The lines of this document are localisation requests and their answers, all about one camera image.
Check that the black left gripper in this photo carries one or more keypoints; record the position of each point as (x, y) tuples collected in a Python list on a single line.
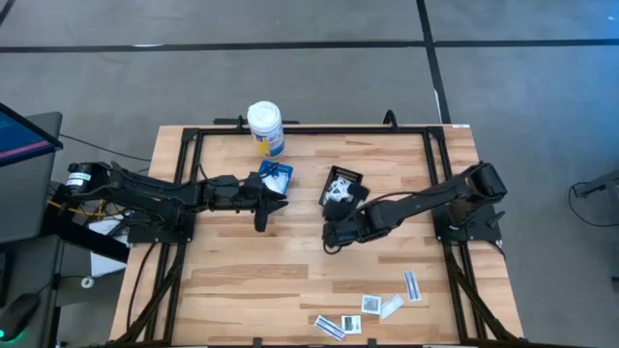
[(232, 193)]

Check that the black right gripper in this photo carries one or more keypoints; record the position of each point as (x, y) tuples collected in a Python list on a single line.
[(355, 224)]

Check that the white antiseptic towelette packet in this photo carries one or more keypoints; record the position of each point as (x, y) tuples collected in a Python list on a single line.
[(333, 195), (371, 304), (344, 183), (351, 324)]

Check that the black plastic basket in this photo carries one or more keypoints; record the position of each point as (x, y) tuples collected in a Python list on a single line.
[(345, 172)]

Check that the blue plastic basket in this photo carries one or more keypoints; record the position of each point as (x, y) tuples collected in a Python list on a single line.
[(285, 169)]

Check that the blue striped fabric bandage packet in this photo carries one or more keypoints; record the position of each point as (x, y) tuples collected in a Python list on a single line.
[(412, 285), (330, 327)]

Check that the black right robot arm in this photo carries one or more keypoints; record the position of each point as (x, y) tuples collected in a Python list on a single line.
[(425, 198)]

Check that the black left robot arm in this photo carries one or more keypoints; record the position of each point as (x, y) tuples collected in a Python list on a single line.
[(145, 191)]

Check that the disinfecting wipes canister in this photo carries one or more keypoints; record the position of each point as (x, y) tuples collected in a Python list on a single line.
[(265, 128)]

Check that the white table label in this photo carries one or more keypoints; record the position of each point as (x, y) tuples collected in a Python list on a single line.
[(460, 126)]

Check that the white paper sheet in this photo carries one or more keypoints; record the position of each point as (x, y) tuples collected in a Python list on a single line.
[(104, 261)]

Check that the black desk beam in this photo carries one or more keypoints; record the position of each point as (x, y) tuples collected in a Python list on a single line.
[(82, 234)]

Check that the white tape roll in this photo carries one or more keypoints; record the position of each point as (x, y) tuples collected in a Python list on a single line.
[(87, 282)]

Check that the computer monitor screen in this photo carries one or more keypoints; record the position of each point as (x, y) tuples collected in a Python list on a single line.
[(24, 137)]

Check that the grey stand leg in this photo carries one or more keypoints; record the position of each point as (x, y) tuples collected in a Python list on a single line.
[(599, 183)]

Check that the black computer mouse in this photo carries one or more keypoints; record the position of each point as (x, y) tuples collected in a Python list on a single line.
[(18, 316)]

